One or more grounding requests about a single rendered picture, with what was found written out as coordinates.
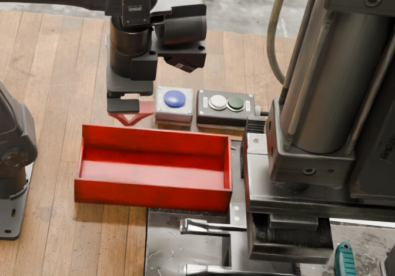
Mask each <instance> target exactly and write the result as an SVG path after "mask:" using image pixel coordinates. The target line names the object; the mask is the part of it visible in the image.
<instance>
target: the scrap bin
mask: <svg viewBox="0 0 395 276"><path fill-rule="evenodd" d="M232 192H233V185H232V153H231V136H230V135H223V134H209V133H201V132H187V131H173V130H165V129H152V128H137V127H123V126H116V125H101V124H87V123H82V140H81V148H80V153H79V161H78V169H77V173H76V178H74V202H84V203H93V204H109V205H124V206H133V207H149V208H165V209H174V210H189V211H206V212H221V213H227V211H228V208H229V204H230V199H231V197H232Z"/></svg>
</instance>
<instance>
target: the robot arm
mask: <svg viewBox="0 0 395 276"><path fill-rule="evenodd" d="M0 2H15V3H30V4H55V5H68V6H77V7H81V8H85V9H87V10H91V11H104V14H105V16H110V34H107V35H106V36H105V46H106V51H107V66H106V99H107V113H108V115H109V116H112V117H114V118H116V119H117V120H118V121H120V122H121V123H122V124H123V125H124V126H125V127H132V126H134V125H135V124H137V123H138V122H139V121H140V120H141V119H143V118H146V117H148V116H150V115H153V113H154V110H155V109H154V101H139V100H138V99H121V98H120V97H123V96H125V94H140V96H151V95H153V81H154V80H156V72H157V65H158V57H164V59H163V60H165V62H166V63H167V64H169V65H171V66H174V67H176V68H179V69H181V70H183V71H185V72H188V73H191V72H193V71H194V70H196V69H197V68H203V67H204V66H205V60H206V54H207V51H206V41H205V39H206V34H207V19H206V11H207V6H206V3H205V0H0ZM135 114H136V115H135ZM124 115H135V116H134V117H133V118H132V119H131V120H128V119H127V118H126V117H125V116H124ZM37 156H38V149H37V140H36V132H35V121H34V117H33V116H32V114H31V112H30V111H29V109H28V107H27V106H26V105H25V103H24V102H21V103H18V101H17V100H16V99H15V98H13V97H12V95H11V94H10V93H9V92H8V90H7V89H6V88H5V86H4V85H3V83H2V82H1V80H0V240H7V241H15V240H17V239H18V238H19V236H20V233H21V227H22V221H23V218H24V212H25V207H26V200H27V197H28V191H29V186H30V182H31V176H32V170H33V167H34V161H35V160H36V158H37ZM13 212H15V216H14V217H12V213H13Z"/></svg>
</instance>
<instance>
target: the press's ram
mask: <svg viewBox="0 0 395 276"><path fill-rule="evenodd" d="M243 167H244V179H245V202H246V225H247V248H248V259H249V260H258V261H276V262H293V263H302V264H319V265H327V263H328V262H329V259H330V257H331V255H332V253H333V251H334V246H333V239H332V231H331V226H330V218H336V219H344V220H361V221H376V222H392V223H395V201H384V200H376V199H360V198H351V197H350V193H349V186H348V182H347V181H346V184H345V186H344V187H343V188H340V189H334V188H332V187H330V186H329V185H316V184H301V183H292V182H284V183H282V184H273V183H272V182H271V181H270V180H269V179H268V177H267V174H268V172H269V162H268V154H267V139H266V134H254V133H247V134H246V139H245V143H244V146H243Z"/></svg>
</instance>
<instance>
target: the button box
mask: <svg viewBox="0 0 395 276"><path fill-rule="evenodd" d="M214 95H221V96H223V97H224V98H225V99H226V106H225V107H223V108H215V107H213V106H212V105H211V103H210V100H211V97H212V96H214ZM231 97H239V98H241V99H242V100H243V102H244V106H243V108H242V109H238V110H235V109H231V108H230V107H229V106H228V100H229V98H231ZM268 115H269V111H261V110H260V106H256V107H255V96H254V95H253V94H243V93H235V92H222V91H208V90H202V89H199V90H198V91H197V97H196V126H197V127H206V128H220V129H234V130H241V131H244V130H245V126H246V122H247V118H248V116H254V117H259V116H266V117H268Z"/></svg>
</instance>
